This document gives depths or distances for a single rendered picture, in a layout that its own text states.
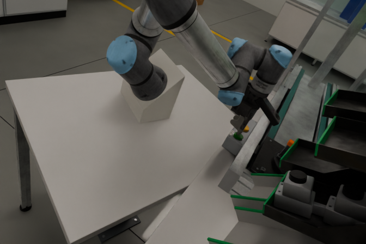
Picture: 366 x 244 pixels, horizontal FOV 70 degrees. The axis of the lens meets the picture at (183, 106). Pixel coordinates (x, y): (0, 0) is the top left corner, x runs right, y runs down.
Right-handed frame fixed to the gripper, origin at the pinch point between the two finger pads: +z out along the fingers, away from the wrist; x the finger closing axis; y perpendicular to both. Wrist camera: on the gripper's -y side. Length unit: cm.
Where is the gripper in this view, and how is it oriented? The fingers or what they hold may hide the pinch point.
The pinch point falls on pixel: (240, 132)
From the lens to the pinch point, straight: 104.6
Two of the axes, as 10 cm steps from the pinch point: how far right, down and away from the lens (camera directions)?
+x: -4.9, 3.8, -7.8
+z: -3.1, 7.6, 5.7
